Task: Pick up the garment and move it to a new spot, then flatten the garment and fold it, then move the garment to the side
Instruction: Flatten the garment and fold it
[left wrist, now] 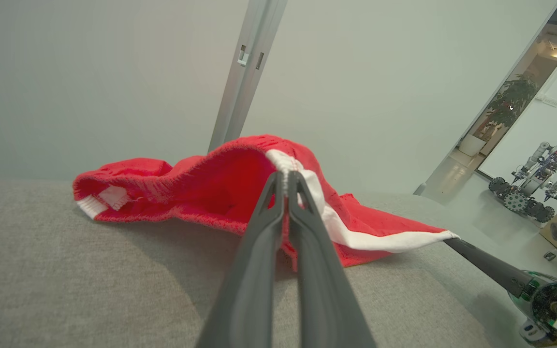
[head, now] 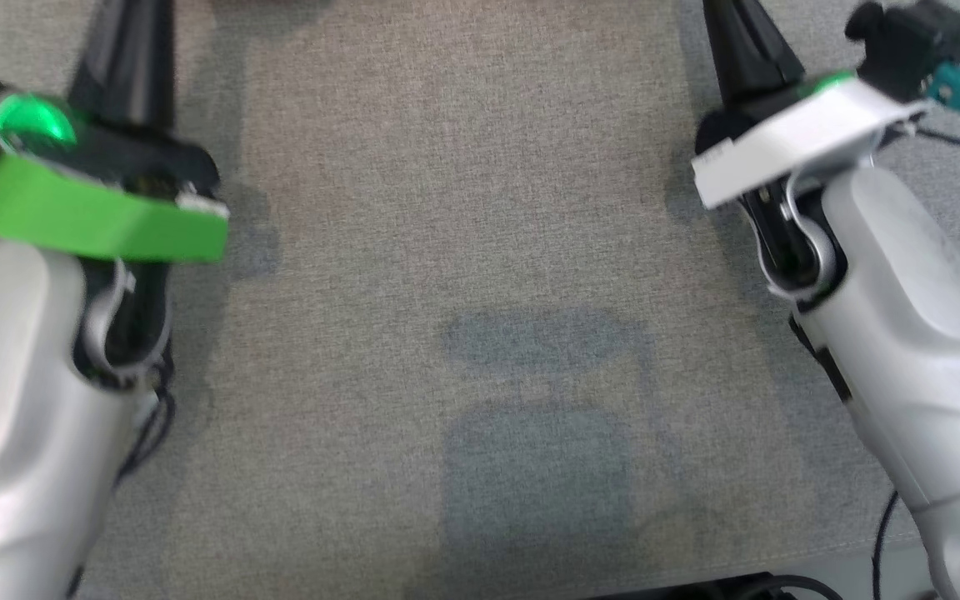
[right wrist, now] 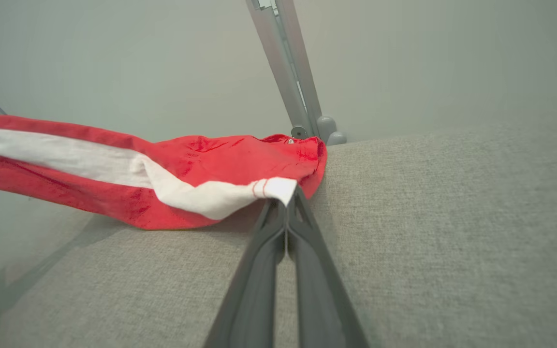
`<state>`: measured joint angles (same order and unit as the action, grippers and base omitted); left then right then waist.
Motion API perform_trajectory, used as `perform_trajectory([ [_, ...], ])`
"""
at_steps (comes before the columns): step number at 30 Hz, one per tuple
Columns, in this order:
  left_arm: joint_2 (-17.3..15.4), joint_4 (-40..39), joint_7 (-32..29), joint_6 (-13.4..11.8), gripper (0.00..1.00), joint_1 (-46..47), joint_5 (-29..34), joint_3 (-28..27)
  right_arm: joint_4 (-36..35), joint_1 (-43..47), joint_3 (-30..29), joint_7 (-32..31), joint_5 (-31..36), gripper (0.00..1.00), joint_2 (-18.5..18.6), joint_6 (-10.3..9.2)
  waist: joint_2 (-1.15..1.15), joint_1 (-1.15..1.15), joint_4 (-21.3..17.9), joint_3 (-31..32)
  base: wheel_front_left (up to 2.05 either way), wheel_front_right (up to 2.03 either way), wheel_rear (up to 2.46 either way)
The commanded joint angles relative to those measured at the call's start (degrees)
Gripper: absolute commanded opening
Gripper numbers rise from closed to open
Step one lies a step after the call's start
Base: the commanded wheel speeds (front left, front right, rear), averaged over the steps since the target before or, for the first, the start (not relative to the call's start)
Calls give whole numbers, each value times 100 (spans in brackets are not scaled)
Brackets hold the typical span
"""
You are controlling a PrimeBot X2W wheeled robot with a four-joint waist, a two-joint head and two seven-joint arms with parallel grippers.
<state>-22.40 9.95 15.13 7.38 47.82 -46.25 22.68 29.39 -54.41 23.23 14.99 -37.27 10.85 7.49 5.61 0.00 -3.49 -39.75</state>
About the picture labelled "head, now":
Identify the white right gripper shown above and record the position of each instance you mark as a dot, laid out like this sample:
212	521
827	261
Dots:
797	137

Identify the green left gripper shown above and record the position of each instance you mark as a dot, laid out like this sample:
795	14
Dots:
72	217

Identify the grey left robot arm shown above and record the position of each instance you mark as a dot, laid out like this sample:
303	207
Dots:
13	417

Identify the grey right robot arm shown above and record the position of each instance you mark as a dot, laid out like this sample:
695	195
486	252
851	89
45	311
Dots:
905	333

